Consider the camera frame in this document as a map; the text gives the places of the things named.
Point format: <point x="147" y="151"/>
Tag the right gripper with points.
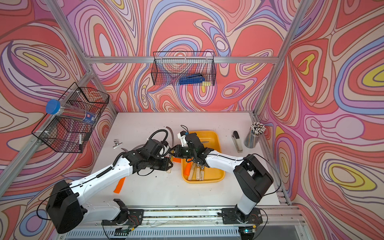
<point x="177" y="148"/>

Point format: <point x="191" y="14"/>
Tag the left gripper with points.
<point x="167" y="164"/>

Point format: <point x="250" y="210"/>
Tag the yellow plastic tray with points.
<point x="210" y="139"/>

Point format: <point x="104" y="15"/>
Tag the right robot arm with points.
<point x="253" y="178"/>

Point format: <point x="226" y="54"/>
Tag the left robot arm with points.
<point x="66" y="205"/>

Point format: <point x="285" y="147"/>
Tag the silver bulldog clip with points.
<point x="117" y="144"/>

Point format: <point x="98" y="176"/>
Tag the cup of pencils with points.
<point x="257" y="129"/>

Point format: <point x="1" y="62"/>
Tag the blue tool in basket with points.
<point x="191" y="79"/>

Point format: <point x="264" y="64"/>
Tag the black marker in basket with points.
<point x="80" y="143"/>

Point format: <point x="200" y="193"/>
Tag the clear bottle blue cap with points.
<point x="64" y="110"/>

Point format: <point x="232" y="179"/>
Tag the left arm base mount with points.
<point x="130" y="217"/>

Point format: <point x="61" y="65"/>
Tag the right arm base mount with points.
<point x="231" y="216"/>

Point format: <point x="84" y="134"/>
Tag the back wire basket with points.
<point x="169" y="66"/>

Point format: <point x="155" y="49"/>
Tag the wire basket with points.
<point x="169" y="66"/>
<point x="62" y="134"/>

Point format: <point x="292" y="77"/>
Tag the left wire basket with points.
<point x="62" y="134"/>

